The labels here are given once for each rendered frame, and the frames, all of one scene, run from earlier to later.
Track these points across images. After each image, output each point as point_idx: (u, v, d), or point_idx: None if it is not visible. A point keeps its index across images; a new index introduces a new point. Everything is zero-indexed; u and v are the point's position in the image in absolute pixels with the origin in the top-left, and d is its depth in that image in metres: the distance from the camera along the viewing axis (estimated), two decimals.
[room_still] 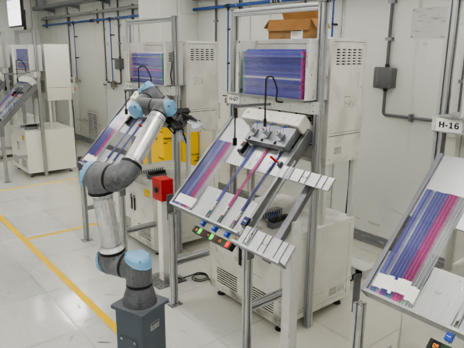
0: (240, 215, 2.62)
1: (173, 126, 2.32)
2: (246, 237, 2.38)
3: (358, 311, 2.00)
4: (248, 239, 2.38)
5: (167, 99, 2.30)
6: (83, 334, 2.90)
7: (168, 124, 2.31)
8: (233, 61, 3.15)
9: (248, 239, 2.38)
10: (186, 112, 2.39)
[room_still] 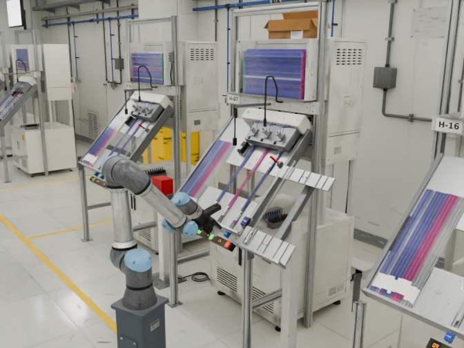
0: (240, 215, 2.62)
1: (201, 227, 2.49)
2: (246, 237, 2.38)
3: (358, 311, 2.00)
4: (248, 239, 2.38)
5: (199, 209, 2.40)
6: (83, 334, 2.90)
7: None
8: (233, 61, 3.15)
9: (248, 239, 2.38)
10: (217, 211, 2.50)
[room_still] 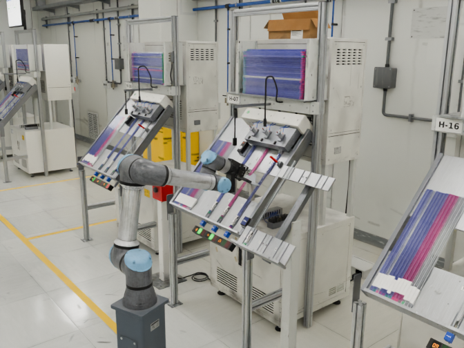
0: (237, 219, 2.61)
1: (240, 166, 2.55)
2: (246, 237, 2.38)
3: (358, 311, 2.00)
4: (248, 239, 2.38)
5: None
6: (83, 334, 2.90)
7: (239, 162, 2.53)
8: (233, 61, 3.15)
9: (248, 239, 2.38)
10: None
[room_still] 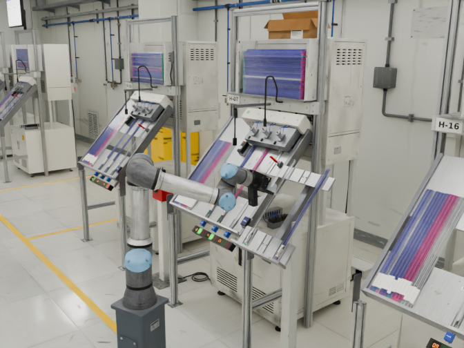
0: (282, 250, 2.22)
1: (263, 177, 2.35)
2: (246, 237, 2.38)
3: (358, 311, 2.00)
4: (248, 239, 2.38)
5: None
6: (83, 334, 2.90)
7: (262, 173, 2.33)
8: (233, 61, 3.15)
9: (248, 239, 2.38)
10: None
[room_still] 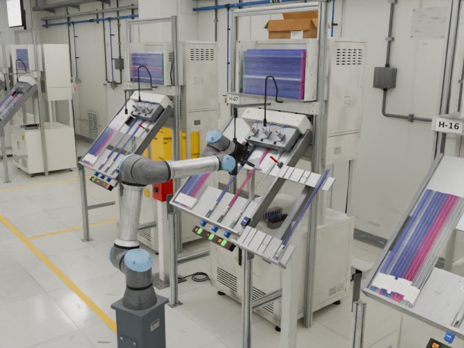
0: (282, 250, 2.22)
1: (244, 149, 2.54)
2: (236, 217, 2.62)
3: (358, 311, 2.00)
4: (237, 218, 2.61)
5: None
6: (83, 334, 2.90)
7: (243, 146, 2.53)
8: (233, 61, 3.15)
9: (237, 217, 2.61)
10: None
